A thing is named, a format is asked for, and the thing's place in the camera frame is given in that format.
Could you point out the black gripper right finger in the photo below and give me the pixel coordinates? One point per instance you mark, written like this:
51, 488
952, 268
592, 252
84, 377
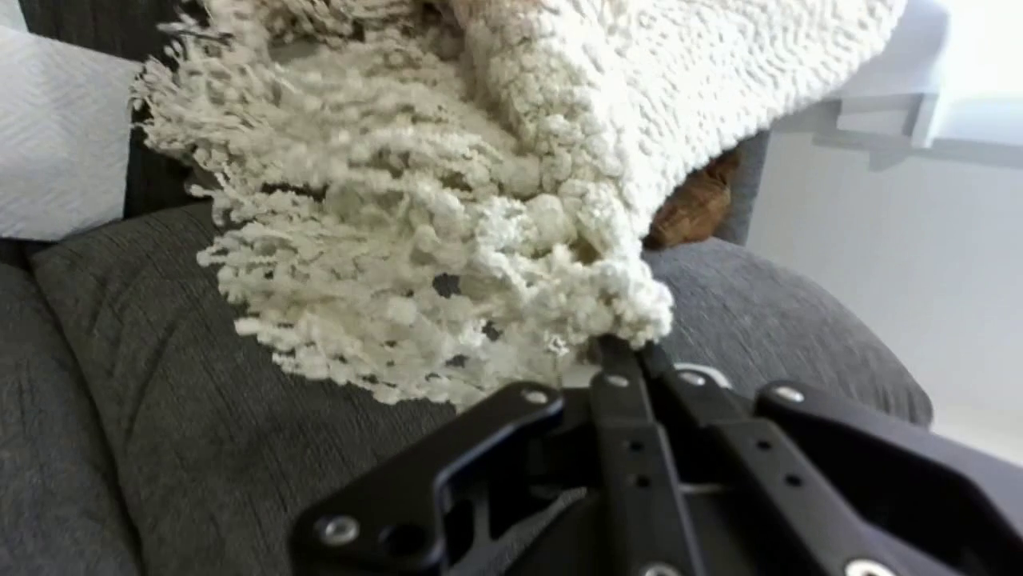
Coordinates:
809, 480

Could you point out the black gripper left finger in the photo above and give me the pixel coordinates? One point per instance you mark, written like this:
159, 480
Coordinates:
639, 469

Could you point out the white knitted blanket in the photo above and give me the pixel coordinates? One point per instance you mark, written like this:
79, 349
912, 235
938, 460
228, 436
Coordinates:
482, 181

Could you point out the grey fabric sofa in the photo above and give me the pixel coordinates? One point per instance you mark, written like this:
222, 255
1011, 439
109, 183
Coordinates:
162, 427

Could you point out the brown pillow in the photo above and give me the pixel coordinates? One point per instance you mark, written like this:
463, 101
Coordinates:
693, 208

